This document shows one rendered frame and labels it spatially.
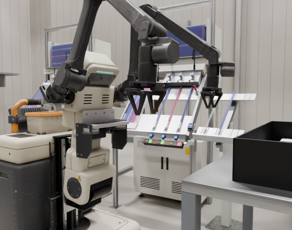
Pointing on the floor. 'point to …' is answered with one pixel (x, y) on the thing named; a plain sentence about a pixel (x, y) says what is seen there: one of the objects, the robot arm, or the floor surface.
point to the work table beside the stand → (231, 194)
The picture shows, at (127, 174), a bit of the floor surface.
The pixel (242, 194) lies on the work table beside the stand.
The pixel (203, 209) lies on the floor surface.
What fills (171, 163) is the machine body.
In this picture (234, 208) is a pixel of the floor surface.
